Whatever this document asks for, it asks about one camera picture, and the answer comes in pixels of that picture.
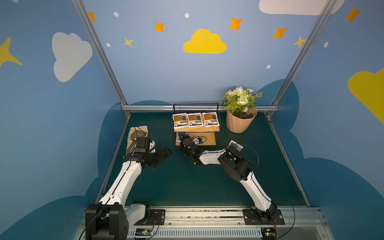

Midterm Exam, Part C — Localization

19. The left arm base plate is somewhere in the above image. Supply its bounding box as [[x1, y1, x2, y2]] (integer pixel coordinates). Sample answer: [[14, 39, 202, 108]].
[[137, 209, 166, 226]]

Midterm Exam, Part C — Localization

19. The left controller board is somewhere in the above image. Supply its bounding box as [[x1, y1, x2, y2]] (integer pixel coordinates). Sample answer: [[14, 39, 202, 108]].
[[135, 229, 154, 238]]

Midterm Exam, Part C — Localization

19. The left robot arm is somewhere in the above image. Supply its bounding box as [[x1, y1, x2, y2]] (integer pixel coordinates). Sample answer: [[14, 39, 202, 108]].
[[80, 137, 172, 240]]

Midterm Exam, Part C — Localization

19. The grey coffee bag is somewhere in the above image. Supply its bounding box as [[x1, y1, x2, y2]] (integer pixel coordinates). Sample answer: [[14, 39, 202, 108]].
[[175, 132, 184, 146], [228, 140, 244, 152]]

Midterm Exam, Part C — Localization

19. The potted white flower plant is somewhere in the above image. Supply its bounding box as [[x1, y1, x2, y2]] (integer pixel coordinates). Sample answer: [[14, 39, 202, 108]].
[[220, 86, 263, 134]]

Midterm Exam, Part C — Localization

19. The controller board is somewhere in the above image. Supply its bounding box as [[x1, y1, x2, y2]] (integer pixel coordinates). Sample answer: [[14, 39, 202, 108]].
[[261, 228, 277, 240], [135, 229, 154, 238]]

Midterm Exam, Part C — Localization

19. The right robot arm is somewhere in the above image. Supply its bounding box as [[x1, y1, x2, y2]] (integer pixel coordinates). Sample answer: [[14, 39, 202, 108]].
[[180, 136, 278, 225]]

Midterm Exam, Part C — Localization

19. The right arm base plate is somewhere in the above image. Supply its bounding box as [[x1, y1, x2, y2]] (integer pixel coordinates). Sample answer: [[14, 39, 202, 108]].
[[243, 208, 285, 226]]

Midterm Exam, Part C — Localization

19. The brown slotted scoop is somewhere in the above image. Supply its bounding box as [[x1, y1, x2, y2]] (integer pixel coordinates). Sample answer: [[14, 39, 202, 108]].
[[127, 131, 142, 152]]

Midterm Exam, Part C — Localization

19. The yellow coffee bag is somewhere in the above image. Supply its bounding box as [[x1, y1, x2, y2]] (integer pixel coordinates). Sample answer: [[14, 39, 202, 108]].
[[202, 112, 220, 128], [187, 113, 204, 128], [173, 113, 189, 130]]

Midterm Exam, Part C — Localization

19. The right controller board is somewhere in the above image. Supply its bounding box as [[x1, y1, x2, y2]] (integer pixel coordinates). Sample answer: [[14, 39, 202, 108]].
[[261, 228, 277, 240]]

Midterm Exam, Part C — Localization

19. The wooden two-tier shelf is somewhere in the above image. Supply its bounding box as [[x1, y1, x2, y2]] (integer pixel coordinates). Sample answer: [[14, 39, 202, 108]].
[[171, 103, 222, 147]]

